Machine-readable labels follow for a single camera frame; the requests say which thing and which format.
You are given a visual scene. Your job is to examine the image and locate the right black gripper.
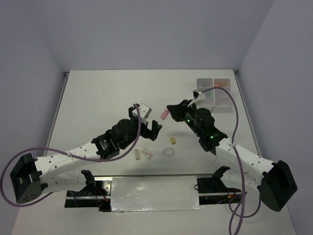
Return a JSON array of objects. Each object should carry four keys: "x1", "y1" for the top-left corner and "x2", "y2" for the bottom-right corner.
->
[{"x1": 167, "y1": 99, "x2": 202, "y2": 137}]

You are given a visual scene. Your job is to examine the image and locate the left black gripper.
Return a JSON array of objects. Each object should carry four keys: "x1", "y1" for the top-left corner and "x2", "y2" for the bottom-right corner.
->
[{"x1": 120, "y1": 107, "x2": 161, "y2": 149}]

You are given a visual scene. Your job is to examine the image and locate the orange capped clear tube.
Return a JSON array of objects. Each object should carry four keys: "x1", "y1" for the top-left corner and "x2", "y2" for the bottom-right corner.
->
[{"x1": 215, "y1": 83, "x2": 230, "y2": 88}]

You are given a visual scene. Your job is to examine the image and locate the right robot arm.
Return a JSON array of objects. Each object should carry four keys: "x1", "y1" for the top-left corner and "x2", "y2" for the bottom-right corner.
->
[{"x1": 167, "y1": 100, "x2": 297, "y2": 212}]

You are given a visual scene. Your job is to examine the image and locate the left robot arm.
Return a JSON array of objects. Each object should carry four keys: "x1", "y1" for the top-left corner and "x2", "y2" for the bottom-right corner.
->
[{"x1": 10, "y1": 104, "x2": 162, "y2": 207}]

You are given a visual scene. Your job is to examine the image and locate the clear tape roll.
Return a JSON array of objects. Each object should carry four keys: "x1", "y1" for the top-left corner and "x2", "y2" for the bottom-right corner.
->
[{"x1": 163, "y1": 147, "x2": 175, "y2": 157}]

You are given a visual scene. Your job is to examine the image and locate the left white compartment container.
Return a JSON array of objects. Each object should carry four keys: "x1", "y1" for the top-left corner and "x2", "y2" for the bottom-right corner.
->
[{"x1": 197, "y1": 78, "x2": 215, "y2": 112}]

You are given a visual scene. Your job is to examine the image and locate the white compartment container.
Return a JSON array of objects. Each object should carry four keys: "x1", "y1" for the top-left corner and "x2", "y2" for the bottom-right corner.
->
[
  {"x1": 213, "y1": 79, "x2": 233, "y2": 113},
  {"x1": 197, "y1": 78, "x2": 215, "y2": 112}
]

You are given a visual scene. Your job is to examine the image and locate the right white compartment container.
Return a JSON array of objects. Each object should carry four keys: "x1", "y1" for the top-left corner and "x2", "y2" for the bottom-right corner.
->
[{"x1": 213, "y1": 79, "x2": 233, "y2": 113}]

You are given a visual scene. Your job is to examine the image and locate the silver foil covered plate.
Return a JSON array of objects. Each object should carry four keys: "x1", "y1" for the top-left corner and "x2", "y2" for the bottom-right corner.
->
[{"x1": 111, "y1": 176, "x2": 201, "y2": 212}]

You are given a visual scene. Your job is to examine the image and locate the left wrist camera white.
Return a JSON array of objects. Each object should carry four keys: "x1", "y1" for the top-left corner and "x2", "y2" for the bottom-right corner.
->
[{"x1": 136, "y1": 103, "x2": 152, "y2": 124}]

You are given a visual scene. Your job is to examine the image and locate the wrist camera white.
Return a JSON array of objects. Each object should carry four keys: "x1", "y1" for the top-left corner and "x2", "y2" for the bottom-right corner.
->
[
  {"x1": 187, "y1": 90, "x2": 206, "y2": 107},
  {"x1": 136, "y1": 103, "x2": 152, "y2": 124}
]

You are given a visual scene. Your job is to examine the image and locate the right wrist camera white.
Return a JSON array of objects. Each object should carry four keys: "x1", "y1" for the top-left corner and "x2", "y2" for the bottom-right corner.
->
[{"x1": 187, "y1": 90, "x2": 206, "y2": 107}]

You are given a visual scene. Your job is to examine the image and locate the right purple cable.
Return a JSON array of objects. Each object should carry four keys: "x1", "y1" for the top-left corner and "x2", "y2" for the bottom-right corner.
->
[{"x1": 200, "y1": 87, "x2": 261, "y2": 235}]

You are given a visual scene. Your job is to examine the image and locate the purple cable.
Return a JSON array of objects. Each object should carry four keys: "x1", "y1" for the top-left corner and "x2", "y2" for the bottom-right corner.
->
[
  {"x1": 0, "y1": 104, "x2": 141, "y2": 208},
  {"x1": 200, "y1": 87, "x2": 261, "y2": 235}
]

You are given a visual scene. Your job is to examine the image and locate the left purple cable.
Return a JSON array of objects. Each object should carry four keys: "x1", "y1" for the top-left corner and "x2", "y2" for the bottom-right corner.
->
[{"x1": 0, "y1": 104, "x2": 141, "y2": 208}]

